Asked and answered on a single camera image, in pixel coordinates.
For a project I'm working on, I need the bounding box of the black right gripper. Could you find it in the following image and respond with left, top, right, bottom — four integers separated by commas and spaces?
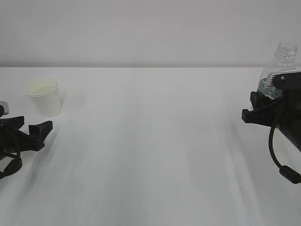
241, 89, 301, 151

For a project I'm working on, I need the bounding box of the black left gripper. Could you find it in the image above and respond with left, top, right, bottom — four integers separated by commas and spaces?
0, 116, 53, 160

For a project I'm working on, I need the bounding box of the white paper cup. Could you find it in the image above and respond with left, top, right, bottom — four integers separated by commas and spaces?
28, 78, 62, 118

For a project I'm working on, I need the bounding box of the clear water bottle green label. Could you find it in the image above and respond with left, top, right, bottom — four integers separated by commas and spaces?
256, 41, 301, 102

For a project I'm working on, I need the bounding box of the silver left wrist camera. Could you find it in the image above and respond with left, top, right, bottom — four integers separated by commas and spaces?
0, 101, 9, 116

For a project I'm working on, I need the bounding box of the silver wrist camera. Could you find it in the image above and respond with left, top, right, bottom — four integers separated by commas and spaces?
0, 101, 9, 116
269, 69, 301, 90

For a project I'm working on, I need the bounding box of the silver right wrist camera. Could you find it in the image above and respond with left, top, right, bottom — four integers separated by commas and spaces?
269, 69, 301, 90

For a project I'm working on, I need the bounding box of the black right camera cable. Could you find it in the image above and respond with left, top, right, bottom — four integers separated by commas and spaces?
268, 110, 301, 184

